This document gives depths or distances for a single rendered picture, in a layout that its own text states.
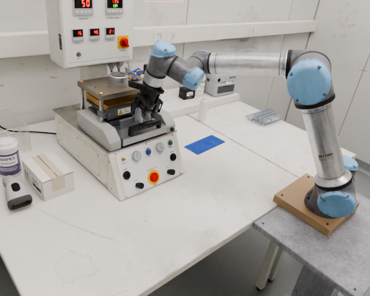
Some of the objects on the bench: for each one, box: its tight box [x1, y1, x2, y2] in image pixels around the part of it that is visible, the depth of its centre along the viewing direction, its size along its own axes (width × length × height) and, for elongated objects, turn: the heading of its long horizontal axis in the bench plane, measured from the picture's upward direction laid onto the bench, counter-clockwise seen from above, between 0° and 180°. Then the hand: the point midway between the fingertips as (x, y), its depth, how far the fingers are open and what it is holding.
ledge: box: [159, 88, 240, 118], centre depth 216 cm, size 30×84×4 cm, turn 121°
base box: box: [54, 112, 184, 201], centre depth 149 cm, size 54×38×17 cm
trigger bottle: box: [195, 74, 206, 96], centre depth 216 cm, size 9×8×25 cm
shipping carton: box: [22, 152, 75, 202], centre depth 128 cm, size 19×13×9 cm
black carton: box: [179, 86, 196, 100], centre depth 214 cm, size 6×9×7 cm
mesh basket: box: [0, 107, 31, 162], centre depth 145 cm, size 22×26×13 cm
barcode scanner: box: [2, 175, 33, 210], centre depth 120 cm, size 20×8×8 cm, turn 31°
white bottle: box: [198, 96, 208, 121], centre depth 195 cm, size 5×5×14 cm
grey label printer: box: [204, 74, 237, 96], centre depth 229 cm, size 25×20×17 cm
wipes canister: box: [0, 137, 22, 178], centre depth 130 cm, size 9×9×15 cm
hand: (136, 118), depth 132 cm, fingers closed, pressing on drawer
